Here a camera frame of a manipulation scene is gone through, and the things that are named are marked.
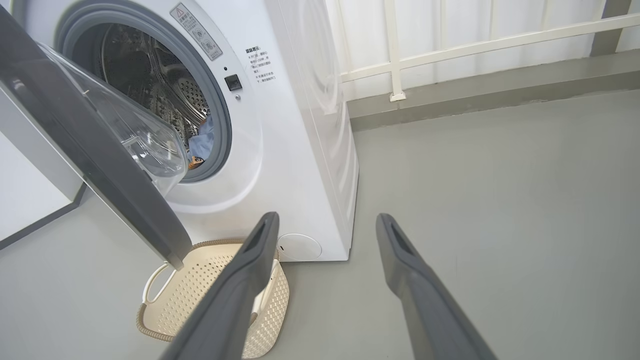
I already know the white washing machine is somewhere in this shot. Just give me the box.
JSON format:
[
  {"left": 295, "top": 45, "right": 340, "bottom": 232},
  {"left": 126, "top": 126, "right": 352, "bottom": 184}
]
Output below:
[{"left": 10, "top": 0, "right": 360, "bottom": 262}]

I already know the blue cartoon print garment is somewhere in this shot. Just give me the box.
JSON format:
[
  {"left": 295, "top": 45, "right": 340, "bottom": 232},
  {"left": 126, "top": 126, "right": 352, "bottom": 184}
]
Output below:
[{"left": 187, "top": 116, "right": 216, "bottom": 171}]

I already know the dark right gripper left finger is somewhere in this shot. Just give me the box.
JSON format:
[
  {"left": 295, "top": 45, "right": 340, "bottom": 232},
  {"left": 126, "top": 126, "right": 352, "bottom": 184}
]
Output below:
[{"left": 159, "top": 211, "right": 280, "bottom": 360}]

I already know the white round filter cover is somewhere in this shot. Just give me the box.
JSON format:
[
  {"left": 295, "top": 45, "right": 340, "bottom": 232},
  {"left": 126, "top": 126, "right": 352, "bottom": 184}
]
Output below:
[{"left": 277, "top": 233, "right": 323, "bottom": 262}]

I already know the dark round washing machine door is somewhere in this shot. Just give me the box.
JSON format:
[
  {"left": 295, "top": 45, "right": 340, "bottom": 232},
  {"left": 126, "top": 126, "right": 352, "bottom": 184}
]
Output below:
[{"left": 0, "top": 5, "right": 194, "bottom": 271}]

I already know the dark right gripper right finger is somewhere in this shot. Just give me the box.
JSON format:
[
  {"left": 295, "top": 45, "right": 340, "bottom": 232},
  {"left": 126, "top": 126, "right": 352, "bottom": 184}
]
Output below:
[{"left": 376, "top": 213, "right": 498, "bottom": 360}]

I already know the grey warning sticker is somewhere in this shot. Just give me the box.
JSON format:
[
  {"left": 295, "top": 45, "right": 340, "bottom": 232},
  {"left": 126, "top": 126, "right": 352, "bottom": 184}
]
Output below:
[{"left": 169, "top": 2, "right": 224, "bottom": 62}]

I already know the white metal railing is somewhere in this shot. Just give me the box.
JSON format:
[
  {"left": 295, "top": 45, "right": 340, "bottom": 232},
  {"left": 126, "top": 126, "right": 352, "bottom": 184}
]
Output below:
[{"left": 325, "top": 0, "right": 640, "bottom": 103}]

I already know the cream perforated laundry basket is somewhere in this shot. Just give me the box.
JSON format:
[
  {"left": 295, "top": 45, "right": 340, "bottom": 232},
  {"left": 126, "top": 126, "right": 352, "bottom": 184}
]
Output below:
[{"left": 136, "top": 239, "right": 291, "bottom": 360}]

